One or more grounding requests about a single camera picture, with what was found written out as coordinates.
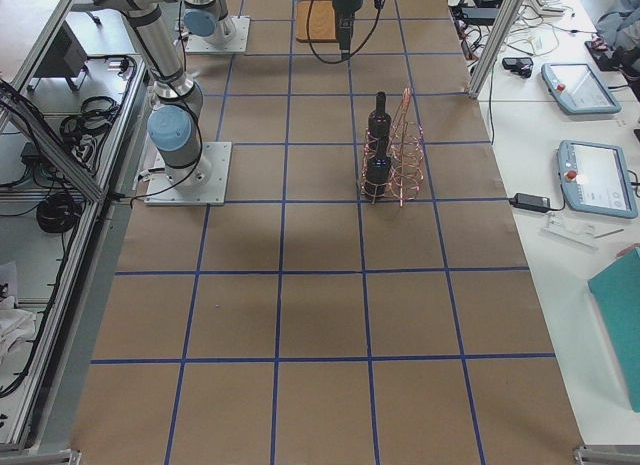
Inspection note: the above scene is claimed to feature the black wine bottle near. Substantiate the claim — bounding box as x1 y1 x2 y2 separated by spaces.
363 137 391 201

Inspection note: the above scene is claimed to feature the black power adapter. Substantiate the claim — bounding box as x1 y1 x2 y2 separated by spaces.
509 193 551 213

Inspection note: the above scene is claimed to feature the wooden tray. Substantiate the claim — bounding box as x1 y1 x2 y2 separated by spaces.
295 0 337 43

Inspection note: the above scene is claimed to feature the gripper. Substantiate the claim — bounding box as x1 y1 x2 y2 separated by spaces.
331 0 386 60

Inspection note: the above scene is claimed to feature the copper wire bottle basket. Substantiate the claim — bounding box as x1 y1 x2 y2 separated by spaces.
360 88 424 207

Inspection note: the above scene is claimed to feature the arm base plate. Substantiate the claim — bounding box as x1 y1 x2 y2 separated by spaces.
186 14 250 55
144 142 232 206

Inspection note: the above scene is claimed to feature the black wine bottle far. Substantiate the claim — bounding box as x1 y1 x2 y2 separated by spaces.
368 91 391 141

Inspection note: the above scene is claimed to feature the teach pendant near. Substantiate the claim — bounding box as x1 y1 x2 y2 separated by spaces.
556 140 638 219

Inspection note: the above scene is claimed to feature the teach pendant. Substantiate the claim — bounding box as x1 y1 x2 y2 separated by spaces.
556 140 638 219
540 63 621 115

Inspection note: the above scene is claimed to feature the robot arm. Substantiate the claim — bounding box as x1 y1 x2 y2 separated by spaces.
91 0 232 205

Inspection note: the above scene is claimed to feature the teach pendant far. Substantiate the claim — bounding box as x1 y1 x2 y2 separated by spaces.
540 63 621 115

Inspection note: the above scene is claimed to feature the teal box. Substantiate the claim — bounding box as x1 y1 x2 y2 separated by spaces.
588 248 639 412

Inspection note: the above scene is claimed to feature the black wine bottle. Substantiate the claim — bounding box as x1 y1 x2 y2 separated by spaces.
368 91 391 141
363 137 391 201

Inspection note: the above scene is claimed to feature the aluminium frame post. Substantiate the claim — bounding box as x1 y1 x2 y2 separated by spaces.
468 0 524 99

